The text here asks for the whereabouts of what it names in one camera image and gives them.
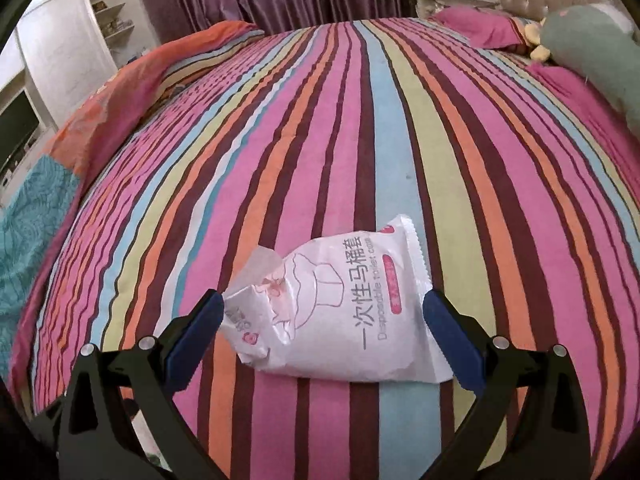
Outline black television screen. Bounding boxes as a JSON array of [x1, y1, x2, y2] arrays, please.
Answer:
[[0, 87, 43, 173]]

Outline striped bed sheet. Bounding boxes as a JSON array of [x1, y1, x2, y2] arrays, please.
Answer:
[[10, 17, 640, 480]]

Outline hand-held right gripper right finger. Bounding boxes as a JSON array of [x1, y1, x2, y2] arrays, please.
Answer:
[[421, 290, 593, 480]]

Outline white cabinet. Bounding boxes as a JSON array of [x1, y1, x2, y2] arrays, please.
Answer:
[[0, 0, 143, 201]]

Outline white ornate nightstand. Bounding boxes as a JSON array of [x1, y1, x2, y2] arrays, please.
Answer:
[[414, 0, 501, 18]]

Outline green plush pillow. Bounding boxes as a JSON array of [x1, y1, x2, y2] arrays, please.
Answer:
[[541, 4, 640, 128]]

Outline yellow plush toy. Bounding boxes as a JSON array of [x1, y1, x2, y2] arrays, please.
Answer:
[[522, 17, 553, 61]]

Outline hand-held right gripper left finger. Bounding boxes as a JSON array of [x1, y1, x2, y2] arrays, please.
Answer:
[[57, 289, 226, 480]]

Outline orange and teal quilt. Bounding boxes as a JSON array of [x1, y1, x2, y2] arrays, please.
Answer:
[[0, 21, 266, 376]]

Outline white plastic packet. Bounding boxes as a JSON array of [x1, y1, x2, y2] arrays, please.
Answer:
[[220, 214, 451, 385]]

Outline small pink pillow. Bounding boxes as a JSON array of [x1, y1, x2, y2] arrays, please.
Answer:
[[432, 6, 538, 53]]

